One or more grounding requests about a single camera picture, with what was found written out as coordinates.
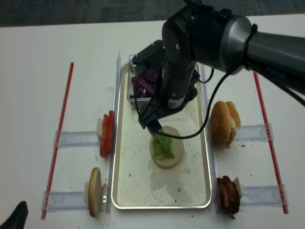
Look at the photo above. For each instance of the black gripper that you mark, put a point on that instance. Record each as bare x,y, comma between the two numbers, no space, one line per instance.
175,87

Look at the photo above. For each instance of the green lettuce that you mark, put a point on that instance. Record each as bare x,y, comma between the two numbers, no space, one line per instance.
161,147

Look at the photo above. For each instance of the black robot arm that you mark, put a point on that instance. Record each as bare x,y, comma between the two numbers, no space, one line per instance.
222,41

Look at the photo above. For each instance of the sliced tomato stack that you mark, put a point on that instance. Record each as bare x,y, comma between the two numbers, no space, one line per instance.
106,140

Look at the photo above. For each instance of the white block behind tomato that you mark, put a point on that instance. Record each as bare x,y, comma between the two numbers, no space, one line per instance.
99,128

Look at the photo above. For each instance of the bacon meat slices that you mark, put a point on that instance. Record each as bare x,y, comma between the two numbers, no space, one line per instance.
229,196

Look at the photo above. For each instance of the flat bun bottom on tray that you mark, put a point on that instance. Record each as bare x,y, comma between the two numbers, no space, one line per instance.
177,147

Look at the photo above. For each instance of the shredded purple cabbage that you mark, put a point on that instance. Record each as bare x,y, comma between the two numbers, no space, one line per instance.
144,84

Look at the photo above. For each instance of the right long clear divider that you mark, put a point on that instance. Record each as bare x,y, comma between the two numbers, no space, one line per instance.
210,148

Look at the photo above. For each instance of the long clear divider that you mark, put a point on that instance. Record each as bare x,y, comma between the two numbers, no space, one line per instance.
210,148
108,203

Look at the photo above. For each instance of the metal baking tray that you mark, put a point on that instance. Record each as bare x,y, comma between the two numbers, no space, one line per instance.
138,183

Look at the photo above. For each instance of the clear plastic salad container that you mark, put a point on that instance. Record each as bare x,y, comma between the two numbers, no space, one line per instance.
140,101

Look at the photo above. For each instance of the sesame burger buns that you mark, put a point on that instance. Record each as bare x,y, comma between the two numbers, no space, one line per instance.
224,122

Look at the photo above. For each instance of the left long clear divider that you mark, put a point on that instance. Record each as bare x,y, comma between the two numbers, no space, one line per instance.
108,203

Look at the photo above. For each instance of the upright bun half slice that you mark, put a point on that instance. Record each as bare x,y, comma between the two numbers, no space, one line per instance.
95,192

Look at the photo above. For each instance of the white block behind bun slice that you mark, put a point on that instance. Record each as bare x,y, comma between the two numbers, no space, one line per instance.
86,193

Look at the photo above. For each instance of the left red tape strip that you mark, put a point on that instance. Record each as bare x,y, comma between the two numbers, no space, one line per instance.
55,149

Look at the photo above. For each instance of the red tape strip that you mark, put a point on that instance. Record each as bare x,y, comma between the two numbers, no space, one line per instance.
271,145
55,149

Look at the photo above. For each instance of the white block behind bacon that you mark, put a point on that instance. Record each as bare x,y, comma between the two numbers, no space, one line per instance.
239,186

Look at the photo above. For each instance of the right red tape strip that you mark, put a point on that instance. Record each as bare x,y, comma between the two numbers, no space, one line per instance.
271,145

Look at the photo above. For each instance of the black object bottom left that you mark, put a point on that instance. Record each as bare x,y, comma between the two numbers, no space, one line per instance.
18,217

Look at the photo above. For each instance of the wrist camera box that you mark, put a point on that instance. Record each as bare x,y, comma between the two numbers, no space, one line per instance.
149,58

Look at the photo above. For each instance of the upper left clear rail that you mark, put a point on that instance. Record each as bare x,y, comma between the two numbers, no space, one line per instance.
71,139

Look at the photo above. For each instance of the clear rail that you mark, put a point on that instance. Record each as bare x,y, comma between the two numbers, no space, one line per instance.
71,139
55,200
273,195
260,132

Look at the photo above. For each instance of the upper right clear rail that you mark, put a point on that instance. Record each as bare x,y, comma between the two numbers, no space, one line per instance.
260,132

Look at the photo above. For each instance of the lower left clear rail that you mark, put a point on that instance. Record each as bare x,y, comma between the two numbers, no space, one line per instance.
55,200

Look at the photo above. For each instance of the lower right clear rail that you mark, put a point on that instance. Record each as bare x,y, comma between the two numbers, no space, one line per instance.
273,195

